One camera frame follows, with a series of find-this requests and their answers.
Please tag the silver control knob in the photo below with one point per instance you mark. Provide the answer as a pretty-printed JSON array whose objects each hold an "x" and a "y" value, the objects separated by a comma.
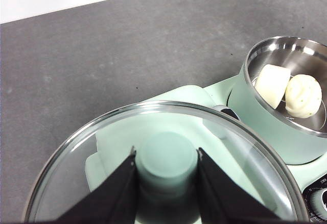
[{"x": 323, "y": 208}]

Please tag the green breakfast machine base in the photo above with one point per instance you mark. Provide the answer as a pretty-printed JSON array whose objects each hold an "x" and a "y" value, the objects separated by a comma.
[{"x": 306, "y": 173}]

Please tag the plain white steamed bun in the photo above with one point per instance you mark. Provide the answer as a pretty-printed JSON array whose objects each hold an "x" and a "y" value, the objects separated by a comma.
[{"x": 272, "y": 86}]

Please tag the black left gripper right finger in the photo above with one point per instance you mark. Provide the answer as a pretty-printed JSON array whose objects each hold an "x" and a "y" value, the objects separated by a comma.
[{"x": 224, "y": 198}]

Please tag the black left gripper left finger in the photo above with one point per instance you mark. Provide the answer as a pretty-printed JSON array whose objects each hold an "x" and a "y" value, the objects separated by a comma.
[{"x": 112, "y": 198}]

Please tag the glass lid with green knob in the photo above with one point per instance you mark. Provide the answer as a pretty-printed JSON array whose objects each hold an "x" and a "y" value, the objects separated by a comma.
[{"x": 166, "y": 157}]

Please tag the green griddle cover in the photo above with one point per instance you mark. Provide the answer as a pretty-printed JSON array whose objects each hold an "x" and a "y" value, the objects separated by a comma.
[{"x": 191, "y": 94}]

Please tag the twisted scallion steamed bun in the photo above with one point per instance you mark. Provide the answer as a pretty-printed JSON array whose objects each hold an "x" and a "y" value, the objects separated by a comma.
[{"x": 302, "y": 96}]

